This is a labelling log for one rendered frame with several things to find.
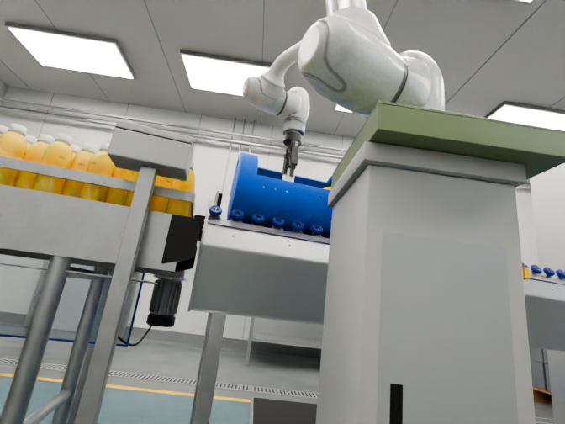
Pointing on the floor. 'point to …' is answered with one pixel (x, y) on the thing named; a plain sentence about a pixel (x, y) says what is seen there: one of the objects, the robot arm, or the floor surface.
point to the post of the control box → (116, 299)
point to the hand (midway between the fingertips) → (287, 181)
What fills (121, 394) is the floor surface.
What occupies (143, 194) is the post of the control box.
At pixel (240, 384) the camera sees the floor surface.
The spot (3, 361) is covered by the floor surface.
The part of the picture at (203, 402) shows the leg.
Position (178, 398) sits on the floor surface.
